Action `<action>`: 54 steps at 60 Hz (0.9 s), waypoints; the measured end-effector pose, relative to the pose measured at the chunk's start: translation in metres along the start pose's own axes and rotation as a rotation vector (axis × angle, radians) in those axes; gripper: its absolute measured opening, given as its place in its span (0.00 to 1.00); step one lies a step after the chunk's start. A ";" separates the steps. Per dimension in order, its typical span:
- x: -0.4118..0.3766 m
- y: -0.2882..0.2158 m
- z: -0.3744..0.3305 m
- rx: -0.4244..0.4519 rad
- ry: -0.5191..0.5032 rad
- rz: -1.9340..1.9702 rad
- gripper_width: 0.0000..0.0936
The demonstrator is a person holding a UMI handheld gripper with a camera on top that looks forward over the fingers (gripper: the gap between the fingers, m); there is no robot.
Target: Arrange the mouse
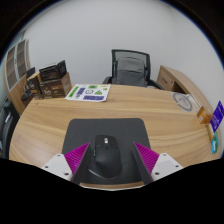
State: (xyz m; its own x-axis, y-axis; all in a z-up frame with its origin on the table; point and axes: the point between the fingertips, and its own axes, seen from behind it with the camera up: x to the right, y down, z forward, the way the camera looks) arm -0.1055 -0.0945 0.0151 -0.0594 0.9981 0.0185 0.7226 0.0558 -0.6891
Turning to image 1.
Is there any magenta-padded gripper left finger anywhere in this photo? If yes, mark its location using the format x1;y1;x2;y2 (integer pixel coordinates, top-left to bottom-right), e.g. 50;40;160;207
41;142;92;185

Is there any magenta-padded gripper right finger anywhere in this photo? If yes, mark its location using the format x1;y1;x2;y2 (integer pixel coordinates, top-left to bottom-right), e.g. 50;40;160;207
132;142;184;185

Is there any black computer mouse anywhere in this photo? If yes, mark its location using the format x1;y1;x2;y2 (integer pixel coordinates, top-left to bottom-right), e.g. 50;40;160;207
88;134;124;180

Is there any dark grey mouse pad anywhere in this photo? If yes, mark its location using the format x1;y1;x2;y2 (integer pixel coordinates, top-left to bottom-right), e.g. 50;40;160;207
61;117;152;185

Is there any white sticker sheet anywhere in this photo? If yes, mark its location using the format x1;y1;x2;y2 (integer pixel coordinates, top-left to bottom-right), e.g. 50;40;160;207
64;83;112;103

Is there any small blue packet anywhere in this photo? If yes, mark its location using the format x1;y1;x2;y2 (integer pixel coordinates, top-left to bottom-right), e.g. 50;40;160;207
210;140;218;155

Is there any small tan labelled box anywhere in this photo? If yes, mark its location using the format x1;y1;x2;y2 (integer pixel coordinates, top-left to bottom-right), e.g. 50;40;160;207
207;123;216;142

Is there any orange cardboard box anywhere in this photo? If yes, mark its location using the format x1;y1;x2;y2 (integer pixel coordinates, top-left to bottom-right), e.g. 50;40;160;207
196;105;214;125

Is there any green packet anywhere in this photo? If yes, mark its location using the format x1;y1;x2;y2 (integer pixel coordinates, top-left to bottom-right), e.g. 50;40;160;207
212;130;222;151

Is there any large brown printed box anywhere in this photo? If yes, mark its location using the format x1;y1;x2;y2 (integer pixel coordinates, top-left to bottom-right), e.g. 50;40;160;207
39;72;73;100

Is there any black leather armchair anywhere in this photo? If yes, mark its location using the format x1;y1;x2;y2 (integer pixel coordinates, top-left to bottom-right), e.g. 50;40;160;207
0;99;20;159

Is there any purple card package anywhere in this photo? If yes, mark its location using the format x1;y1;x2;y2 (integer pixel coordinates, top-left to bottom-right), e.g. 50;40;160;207
209;100;224;134

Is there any small brown printed box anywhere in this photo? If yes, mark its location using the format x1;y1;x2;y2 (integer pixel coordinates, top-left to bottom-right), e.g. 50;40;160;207
25;71;44;100

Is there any wooden side desk cabinet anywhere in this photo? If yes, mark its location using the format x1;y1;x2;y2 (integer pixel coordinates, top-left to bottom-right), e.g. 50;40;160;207
156;64;214;113

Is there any grey backpack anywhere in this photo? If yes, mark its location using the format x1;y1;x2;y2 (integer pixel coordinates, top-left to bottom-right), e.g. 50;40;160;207
114;56;149;88

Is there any black printed box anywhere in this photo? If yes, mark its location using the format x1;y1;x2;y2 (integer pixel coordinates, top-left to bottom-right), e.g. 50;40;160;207
38;59;68;82

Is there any black visitor chair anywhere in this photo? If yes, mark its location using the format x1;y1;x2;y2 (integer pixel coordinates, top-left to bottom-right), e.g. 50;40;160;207
20;67;36;102

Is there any black mesh office chair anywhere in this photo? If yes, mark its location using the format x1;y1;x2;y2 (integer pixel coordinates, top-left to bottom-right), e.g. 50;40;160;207
102;49;165;90

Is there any wooden shelf unit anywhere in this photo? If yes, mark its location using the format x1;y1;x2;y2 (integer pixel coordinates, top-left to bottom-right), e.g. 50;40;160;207
2;38;33;116

